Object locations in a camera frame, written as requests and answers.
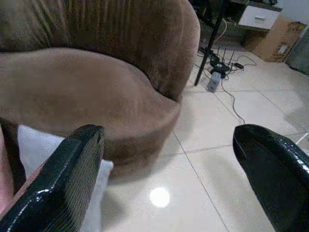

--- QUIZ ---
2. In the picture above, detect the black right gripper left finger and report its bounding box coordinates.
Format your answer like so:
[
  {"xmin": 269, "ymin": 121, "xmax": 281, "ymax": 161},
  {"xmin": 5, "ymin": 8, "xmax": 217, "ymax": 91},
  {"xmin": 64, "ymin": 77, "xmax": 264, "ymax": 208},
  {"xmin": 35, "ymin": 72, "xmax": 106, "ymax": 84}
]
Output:
[{"xmin": 0, "ymin": 124, "xmax": 105, "ymax": 232}]

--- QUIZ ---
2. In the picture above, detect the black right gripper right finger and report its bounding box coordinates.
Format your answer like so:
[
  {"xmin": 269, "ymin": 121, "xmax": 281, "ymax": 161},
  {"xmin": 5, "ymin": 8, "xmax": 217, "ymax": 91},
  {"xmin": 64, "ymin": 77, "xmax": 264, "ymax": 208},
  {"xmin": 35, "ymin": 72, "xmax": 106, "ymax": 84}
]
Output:
[{"xmin": 233, "ymin": 124, "xmax": 309, "ymax": 232}]

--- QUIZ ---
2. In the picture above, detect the white pillow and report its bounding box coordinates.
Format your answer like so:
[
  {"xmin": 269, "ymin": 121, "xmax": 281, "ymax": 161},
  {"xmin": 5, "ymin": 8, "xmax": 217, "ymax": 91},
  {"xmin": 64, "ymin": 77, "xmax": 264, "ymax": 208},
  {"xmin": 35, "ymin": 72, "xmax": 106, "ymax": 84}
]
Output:
[{"xmin": 18, "ymin": 124, "xmax": 114, "ymax": 232}]

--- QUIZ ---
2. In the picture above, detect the brown fabric sofa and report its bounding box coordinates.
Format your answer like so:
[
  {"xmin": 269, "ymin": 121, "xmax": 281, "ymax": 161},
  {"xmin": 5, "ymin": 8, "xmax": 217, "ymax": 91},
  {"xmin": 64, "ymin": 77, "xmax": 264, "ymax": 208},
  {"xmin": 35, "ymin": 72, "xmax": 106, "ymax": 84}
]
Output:
[{"xmin": 0, "ymin": 0, "xmax": 201, "ymax": 187}]

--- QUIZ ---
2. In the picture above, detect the grey power strip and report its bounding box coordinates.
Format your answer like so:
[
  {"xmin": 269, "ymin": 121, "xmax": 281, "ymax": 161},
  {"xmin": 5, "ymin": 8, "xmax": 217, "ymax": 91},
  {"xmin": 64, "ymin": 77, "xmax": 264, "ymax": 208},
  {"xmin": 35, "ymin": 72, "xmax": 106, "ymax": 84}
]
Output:
[{"xmin": 207, "ymin": 69, "xmax": 223, "ymax": 93}]

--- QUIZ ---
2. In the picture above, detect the black router with antennas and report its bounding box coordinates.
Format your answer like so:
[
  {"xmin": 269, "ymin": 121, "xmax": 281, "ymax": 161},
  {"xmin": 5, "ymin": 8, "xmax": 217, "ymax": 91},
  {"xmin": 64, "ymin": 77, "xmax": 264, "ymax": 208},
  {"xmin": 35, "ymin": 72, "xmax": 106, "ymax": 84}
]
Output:
[{"xmin": 209, "ymin": 47, "xmax": 236, "ymax": 73}]

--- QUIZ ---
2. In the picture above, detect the grey panel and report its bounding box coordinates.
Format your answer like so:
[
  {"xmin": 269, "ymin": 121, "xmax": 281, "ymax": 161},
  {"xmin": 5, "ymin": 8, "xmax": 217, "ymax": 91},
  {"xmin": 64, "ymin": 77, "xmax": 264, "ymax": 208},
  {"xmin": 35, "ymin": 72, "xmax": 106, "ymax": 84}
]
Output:
[{"xmin": 286, "ymin": 24, "xmax": 309, "ymax": 70}]

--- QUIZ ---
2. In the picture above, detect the brown cardboard box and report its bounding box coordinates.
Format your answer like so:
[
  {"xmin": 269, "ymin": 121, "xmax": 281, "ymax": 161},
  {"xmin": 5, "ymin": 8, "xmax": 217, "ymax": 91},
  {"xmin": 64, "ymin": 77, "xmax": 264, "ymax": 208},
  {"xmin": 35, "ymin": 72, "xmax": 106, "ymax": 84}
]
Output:
[{"xmin": 242, "ymin": 16, "xmax": 307, "ymax": 63}]

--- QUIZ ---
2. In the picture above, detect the black metal desk leg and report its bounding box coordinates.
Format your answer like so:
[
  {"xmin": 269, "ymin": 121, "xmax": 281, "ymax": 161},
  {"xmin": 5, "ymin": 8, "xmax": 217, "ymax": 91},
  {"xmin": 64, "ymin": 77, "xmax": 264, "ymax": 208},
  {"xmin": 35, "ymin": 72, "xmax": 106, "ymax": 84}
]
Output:
[{"xmin": 194, "ymin": 0, "xmax": 229, "ymax": 87}]

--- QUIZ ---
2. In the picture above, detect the grey floor cable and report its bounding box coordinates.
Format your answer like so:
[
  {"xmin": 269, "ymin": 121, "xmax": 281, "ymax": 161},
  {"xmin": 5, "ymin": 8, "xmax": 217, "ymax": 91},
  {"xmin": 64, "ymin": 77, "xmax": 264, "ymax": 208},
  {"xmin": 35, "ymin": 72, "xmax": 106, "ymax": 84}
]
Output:
[{"xmin": 219, "ymin": 74, "xmax": 246, "ymax": 123}]

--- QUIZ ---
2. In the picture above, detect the black cable with adapter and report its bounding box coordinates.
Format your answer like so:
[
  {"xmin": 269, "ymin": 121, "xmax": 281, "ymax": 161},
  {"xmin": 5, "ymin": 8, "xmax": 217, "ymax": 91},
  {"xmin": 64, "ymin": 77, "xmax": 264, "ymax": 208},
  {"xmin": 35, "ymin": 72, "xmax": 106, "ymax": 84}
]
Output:
[{"xmin": 231, "ymin": 55, "xmax": 258, "ymax": 71}]

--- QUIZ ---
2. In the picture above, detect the white cable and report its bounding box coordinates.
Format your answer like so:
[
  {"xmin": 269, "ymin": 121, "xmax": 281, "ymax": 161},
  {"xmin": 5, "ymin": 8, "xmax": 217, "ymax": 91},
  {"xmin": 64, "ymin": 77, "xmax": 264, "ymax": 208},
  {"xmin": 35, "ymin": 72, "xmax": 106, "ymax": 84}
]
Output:
[{"xmin": 218, "ymin": 18, "xmax": 228, "ymax": 40}]

